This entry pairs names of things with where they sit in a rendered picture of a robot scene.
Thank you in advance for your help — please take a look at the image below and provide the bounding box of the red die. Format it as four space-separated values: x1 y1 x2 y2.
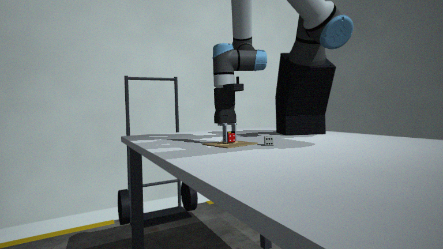
228 133 235 142

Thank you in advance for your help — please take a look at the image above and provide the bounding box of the tan mat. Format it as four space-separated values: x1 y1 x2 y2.
202 141 258 148

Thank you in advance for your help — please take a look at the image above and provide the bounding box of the grey die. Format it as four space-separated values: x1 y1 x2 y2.
264 136 274 146

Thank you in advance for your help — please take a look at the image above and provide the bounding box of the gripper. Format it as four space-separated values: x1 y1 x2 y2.
213 74 244 142

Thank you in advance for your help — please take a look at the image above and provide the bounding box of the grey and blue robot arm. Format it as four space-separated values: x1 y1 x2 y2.
212 0 354 75

